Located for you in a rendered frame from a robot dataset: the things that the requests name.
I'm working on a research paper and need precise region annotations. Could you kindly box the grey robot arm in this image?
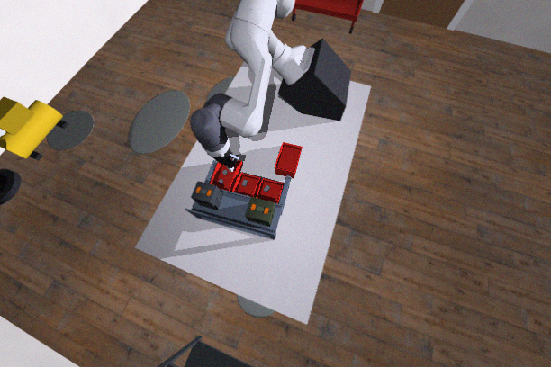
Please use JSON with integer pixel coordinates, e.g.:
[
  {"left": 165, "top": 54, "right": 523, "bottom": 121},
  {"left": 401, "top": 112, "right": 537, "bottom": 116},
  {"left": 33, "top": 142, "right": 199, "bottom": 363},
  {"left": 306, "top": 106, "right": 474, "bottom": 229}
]
[{"left": 190, "top": 0, "right": 315, "bottom": 157}]

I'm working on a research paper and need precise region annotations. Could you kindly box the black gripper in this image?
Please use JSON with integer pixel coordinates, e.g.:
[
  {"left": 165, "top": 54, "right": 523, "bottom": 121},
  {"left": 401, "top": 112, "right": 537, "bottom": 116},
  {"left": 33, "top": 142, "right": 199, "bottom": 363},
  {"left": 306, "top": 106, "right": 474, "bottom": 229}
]
[{"left": 213, "top": 147, "right": 239, "bottom": 172}]

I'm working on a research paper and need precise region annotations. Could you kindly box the red bin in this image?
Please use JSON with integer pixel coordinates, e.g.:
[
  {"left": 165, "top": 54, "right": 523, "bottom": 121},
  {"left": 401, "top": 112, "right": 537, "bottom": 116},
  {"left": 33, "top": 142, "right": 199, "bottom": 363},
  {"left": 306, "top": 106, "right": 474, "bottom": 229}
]
[
  {"left": 232, "top": 173, "right": 262, "bottom": 198},
  {"left": 275, "top": 142, "right": 302, "bottom": 178},
  {"left": 210, "top": 160, "right": 243, "bottom": 192},
  {"left": 256, "top": 178, "right": 284, "bottom": 204}
]

